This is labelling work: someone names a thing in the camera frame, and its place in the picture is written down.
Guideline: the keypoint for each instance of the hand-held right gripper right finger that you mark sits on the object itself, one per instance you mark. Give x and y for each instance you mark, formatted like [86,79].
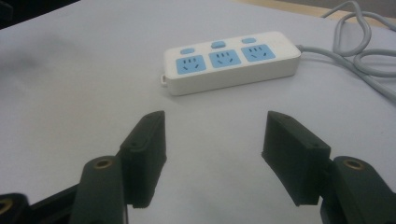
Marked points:
[299,155]

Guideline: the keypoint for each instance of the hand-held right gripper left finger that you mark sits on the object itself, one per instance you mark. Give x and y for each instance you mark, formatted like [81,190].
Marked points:
[141,161]

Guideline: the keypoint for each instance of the white power strip blue sockets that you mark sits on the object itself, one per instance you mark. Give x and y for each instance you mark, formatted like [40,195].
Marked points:
[230,62]

